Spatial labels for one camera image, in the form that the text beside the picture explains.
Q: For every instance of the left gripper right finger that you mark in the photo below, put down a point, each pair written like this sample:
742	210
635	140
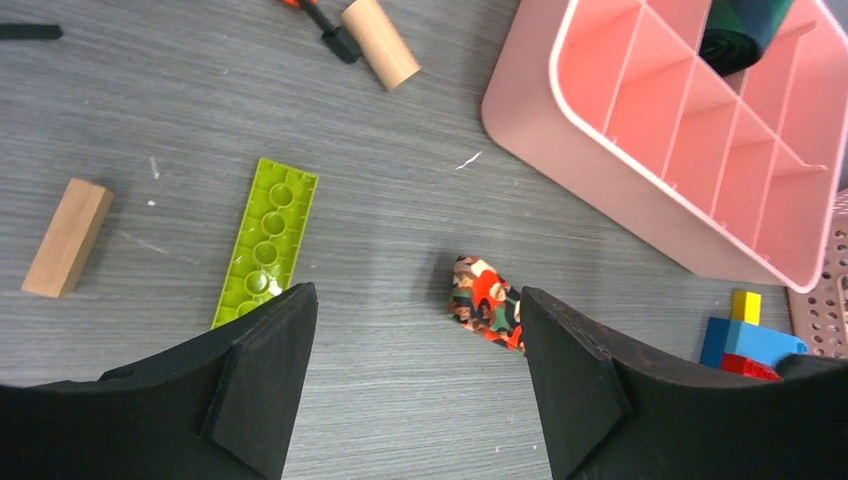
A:
613	407

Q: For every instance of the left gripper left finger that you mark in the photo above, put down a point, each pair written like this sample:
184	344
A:
219	406

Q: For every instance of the floral patterned necktie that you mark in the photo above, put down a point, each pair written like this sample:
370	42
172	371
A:
483	302

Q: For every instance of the red toy brick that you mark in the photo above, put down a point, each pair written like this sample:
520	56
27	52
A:
747	367

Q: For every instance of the blue toy brick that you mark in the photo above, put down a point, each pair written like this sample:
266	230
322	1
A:
760	344

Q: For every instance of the yellow small block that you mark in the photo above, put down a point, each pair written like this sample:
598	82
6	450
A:
746	306

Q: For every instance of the lime green building plate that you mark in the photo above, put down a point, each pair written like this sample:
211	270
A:
269	239

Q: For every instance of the small wooden rectangular block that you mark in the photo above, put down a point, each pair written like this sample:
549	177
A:
69	239

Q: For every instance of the pink perforated basket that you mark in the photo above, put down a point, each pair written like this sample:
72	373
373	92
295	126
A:
819	317

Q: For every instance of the pink divided organizer tray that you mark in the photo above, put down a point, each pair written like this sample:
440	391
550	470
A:
732	179

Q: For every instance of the black microphone with tripod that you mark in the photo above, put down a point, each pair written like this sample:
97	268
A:
335	37

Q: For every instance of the wooden cylinder block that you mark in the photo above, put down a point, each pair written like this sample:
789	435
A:
382	46

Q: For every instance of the dark green rolled tie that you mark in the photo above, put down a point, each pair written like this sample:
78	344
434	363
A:
738	32

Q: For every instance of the small orange block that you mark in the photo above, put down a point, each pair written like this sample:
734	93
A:
297	3

